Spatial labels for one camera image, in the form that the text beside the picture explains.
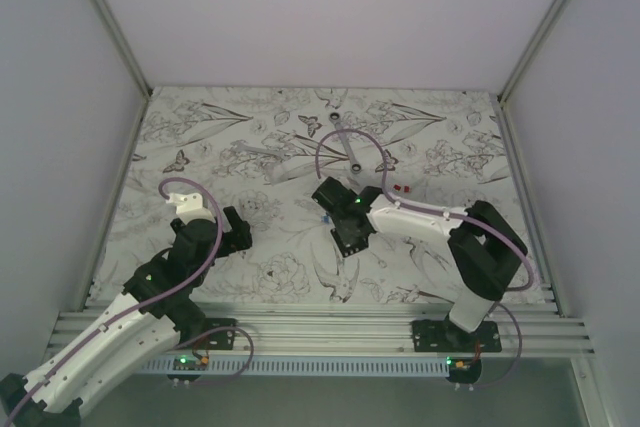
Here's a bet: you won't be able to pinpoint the black fuse box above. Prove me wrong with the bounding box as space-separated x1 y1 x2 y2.
330 228 369 258

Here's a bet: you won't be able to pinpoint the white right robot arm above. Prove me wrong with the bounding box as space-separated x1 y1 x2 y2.
312 177 528 352

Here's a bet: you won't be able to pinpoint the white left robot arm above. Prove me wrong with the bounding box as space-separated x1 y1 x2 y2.
1 207 252 426

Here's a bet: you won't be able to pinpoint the clear plastic fuse cover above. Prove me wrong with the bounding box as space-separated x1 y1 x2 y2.
263 162 286 185

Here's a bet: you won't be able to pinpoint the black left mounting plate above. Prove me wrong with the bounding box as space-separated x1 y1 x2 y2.
175 318 237 351

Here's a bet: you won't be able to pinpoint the black mounting plate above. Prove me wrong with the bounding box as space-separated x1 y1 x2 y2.
411 319 502 353
175 318 237 351

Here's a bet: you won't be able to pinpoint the silver ratchet wrench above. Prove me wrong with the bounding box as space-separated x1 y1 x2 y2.
329 111 362 174

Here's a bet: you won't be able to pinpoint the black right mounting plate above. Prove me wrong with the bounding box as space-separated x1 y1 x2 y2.
411 319 502 353

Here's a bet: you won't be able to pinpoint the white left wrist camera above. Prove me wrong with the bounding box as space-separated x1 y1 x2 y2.
166 193 215 224

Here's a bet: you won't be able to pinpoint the white slotted cable duct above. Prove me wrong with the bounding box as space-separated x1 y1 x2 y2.
139 354 453 378

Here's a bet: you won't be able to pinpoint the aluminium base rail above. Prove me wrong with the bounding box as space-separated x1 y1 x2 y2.
47 302 596 358

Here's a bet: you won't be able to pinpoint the aluminium frame post left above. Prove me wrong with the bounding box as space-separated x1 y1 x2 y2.
89 0 153 98

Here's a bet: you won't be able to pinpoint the aluminium frame post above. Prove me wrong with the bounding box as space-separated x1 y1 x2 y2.
497 0 571 104
89 0 153 98

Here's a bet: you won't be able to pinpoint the aluminium frame post right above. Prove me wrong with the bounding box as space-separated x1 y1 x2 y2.
497 0 571 104

